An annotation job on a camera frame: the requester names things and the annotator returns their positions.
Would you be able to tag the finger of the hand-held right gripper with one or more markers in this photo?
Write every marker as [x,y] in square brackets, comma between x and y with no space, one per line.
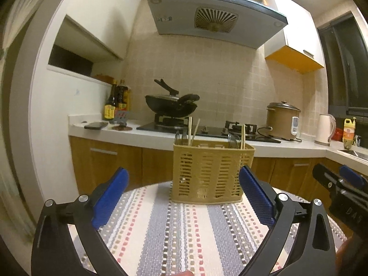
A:
[352,176]
[326,176]

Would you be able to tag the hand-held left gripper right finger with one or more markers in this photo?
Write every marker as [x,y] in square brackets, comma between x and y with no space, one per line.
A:
[257,195]

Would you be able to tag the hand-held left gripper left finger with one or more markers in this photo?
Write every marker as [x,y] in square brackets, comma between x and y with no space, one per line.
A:
[110,198]

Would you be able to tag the beige plastic utensil basket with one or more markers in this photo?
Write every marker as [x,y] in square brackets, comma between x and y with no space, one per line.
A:
[207,175]

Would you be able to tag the wooden chopstick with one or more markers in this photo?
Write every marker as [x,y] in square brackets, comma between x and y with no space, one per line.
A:
[189,130]
[196,130]
[243,136]

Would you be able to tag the person's right forearm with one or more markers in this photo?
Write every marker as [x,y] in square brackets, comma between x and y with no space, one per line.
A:
[349,257]

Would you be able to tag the person's left hand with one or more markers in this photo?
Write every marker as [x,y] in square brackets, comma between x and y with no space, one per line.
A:
[184,273]

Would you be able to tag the steel sink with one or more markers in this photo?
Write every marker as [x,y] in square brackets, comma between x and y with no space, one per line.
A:
[355,153]

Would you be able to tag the wooden base cabinet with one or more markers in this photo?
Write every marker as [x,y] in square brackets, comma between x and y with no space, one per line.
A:
[115,164]

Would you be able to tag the orange package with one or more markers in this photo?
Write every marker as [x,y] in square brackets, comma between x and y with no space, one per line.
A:
[338,134]

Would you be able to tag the yellow plastic bottle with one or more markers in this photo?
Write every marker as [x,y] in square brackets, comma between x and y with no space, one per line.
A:
[349,132]

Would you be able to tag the white electric kettle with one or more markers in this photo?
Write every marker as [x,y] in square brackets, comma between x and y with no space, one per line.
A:
[323,130]

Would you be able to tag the gas burner pan support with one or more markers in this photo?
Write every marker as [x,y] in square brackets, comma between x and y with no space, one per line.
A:
[240,128]
[169,120]

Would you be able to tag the brown spatula rest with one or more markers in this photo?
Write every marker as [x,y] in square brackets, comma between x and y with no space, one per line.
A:
[122,127]

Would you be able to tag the striped woven tablecloth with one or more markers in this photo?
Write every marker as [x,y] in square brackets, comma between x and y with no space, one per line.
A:
[172,235]

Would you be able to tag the brown rice cooker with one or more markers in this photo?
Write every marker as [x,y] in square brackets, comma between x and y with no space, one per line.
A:
[280,120]

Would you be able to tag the black smartphone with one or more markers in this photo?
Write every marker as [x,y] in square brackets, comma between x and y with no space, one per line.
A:
[96,125]

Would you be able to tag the black glass gas stove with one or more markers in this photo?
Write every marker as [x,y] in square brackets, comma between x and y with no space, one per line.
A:
[210,130]

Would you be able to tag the small dark sauce bottle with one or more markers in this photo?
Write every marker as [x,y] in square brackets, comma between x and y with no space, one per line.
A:
[109,107]

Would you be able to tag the large dark sauce bottle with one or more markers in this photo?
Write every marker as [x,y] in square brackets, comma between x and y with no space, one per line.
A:
[122,96]

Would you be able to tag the dark window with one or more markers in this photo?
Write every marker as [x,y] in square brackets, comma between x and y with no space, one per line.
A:
[345,69]

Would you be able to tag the black wok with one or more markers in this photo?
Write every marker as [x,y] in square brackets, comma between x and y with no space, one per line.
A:
[169,103]

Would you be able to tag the brown tray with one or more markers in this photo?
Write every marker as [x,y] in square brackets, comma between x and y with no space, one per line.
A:
[103,78]

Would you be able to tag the white orange upper cabinet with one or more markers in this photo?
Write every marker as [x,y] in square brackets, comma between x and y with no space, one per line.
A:
[296,34]

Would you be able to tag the grey range hood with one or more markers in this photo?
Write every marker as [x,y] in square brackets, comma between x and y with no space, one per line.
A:
[201,17]

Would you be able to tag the white wall cabinet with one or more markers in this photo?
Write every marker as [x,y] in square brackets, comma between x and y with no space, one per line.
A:
[97,37]

